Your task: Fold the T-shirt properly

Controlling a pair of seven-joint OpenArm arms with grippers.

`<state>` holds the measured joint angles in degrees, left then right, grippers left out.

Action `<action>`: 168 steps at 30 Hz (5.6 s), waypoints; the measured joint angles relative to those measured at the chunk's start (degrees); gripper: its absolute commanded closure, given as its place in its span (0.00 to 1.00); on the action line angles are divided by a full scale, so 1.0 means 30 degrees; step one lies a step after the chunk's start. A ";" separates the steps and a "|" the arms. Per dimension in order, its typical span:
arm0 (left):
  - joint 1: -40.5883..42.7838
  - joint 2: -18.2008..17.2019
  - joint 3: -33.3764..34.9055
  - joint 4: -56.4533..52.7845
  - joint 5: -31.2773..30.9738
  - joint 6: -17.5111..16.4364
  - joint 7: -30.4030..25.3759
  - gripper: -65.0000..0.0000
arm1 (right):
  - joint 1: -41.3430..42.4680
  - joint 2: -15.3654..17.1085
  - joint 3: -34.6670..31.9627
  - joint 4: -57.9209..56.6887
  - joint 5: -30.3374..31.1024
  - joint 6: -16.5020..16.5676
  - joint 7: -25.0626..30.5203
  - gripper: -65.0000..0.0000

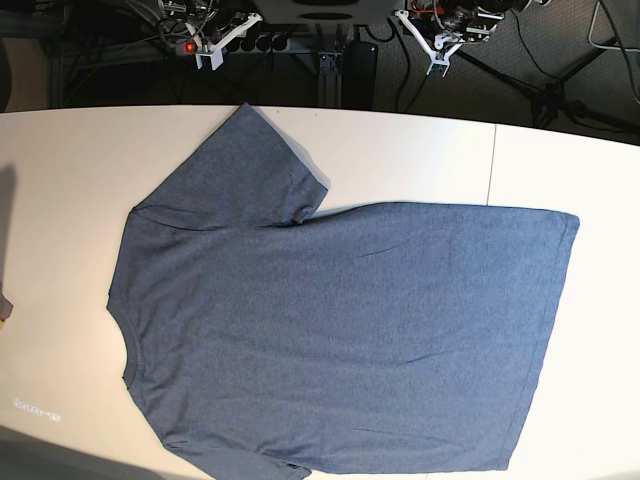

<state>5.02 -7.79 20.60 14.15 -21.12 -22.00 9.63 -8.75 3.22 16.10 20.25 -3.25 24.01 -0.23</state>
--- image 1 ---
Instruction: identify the aluminium frame post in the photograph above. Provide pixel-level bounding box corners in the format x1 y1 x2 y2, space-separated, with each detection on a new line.
314 23 345 109

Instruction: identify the small object at table edge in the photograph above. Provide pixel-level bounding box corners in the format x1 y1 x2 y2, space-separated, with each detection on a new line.
0 283 14 328

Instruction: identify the black tripod stand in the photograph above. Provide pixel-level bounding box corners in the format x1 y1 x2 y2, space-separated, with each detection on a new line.
449 0 640 131

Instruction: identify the black power adapter box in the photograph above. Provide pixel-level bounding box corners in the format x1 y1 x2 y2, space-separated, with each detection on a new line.
341 40 378 110

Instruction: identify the blue T-shirt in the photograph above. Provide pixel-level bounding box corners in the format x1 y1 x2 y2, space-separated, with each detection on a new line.
107 105 580 479

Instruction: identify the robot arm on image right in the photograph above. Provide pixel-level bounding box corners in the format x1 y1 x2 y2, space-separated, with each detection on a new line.
393 0 549 76

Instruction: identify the power strip with red switch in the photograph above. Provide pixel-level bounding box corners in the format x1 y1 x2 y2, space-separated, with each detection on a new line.
175 35 291 57

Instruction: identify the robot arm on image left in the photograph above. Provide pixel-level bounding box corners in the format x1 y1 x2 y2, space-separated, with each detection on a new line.
124 1 264 71

